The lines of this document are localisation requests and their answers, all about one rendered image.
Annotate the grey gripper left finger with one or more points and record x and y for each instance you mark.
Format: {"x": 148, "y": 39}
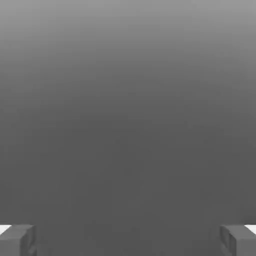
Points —
{"x": 14, "y": 240}

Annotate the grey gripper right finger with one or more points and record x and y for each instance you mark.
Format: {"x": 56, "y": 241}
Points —
{"x": 242, "y": 240}

